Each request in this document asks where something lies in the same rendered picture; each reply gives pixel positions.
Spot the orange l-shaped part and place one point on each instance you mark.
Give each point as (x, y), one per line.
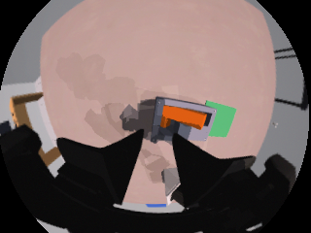
(185, 116)

